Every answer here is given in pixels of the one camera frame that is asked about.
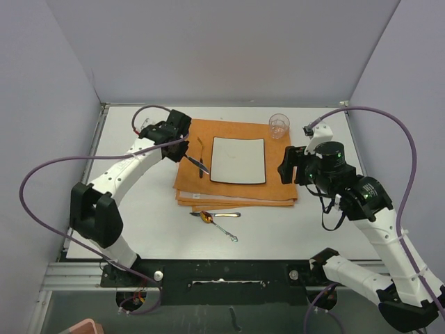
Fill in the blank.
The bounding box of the gold spoon dark handle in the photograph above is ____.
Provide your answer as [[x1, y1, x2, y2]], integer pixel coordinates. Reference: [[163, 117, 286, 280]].
[[197, 136, 204, 179]]

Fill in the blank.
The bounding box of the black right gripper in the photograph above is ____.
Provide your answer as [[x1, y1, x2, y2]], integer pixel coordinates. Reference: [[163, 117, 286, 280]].
[[279, 145, 336, 195]]

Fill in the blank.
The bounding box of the clear drinking glass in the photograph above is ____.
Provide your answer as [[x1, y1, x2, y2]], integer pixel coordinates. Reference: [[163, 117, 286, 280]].
[[268, 113, 290, 139]]

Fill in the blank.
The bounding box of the pink plastic bin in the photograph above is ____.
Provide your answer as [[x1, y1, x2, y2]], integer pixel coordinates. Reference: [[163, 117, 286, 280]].
[[60, 319, 104, 334]]

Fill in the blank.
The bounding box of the white square plate black rim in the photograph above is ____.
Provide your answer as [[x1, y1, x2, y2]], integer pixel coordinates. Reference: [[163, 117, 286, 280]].
[[210, 137, 266, 185]]

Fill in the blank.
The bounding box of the iridescent ornate teaspoon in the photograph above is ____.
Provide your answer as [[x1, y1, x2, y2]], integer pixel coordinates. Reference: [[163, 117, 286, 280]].
[[200, 210, 239, 243]]

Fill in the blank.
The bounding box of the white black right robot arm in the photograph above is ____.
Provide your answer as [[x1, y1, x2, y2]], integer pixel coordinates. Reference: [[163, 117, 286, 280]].
[[277, 141, 444, 333]]

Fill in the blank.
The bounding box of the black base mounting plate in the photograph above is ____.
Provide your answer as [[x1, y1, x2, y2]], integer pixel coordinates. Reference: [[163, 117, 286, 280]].
[[100, 260, 329, 306]]

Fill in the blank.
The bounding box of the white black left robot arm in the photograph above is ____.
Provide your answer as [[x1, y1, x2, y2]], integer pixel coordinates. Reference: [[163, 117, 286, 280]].
[[70, 110, 192, 286]]

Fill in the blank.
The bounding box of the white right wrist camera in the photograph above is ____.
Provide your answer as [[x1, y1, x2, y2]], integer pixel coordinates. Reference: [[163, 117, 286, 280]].
[[303, 122, 333, 155]]

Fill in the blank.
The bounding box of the silver table knife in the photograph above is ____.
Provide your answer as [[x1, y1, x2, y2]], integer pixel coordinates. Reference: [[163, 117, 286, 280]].
[[185, 155, 210, 174], [190, 211, 241, 218]]

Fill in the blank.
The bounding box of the orange cloth napkin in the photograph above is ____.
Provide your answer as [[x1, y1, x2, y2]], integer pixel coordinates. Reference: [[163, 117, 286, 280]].
[[174, 119, 298, 211]]

